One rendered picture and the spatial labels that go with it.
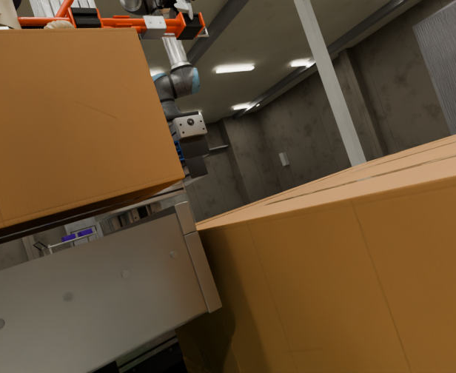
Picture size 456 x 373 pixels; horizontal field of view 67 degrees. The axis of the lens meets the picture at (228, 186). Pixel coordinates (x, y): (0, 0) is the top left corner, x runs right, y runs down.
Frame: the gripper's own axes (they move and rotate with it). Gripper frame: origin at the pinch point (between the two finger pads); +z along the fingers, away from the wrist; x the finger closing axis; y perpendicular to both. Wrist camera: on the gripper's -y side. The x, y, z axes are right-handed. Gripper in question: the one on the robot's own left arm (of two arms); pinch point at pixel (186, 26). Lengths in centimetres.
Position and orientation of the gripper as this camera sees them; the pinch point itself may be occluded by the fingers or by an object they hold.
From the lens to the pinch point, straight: 133.1
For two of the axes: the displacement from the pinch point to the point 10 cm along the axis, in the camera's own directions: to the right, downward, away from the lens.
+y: -8.0, 2.5, -5.5
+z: 3.2, 9.5, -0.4
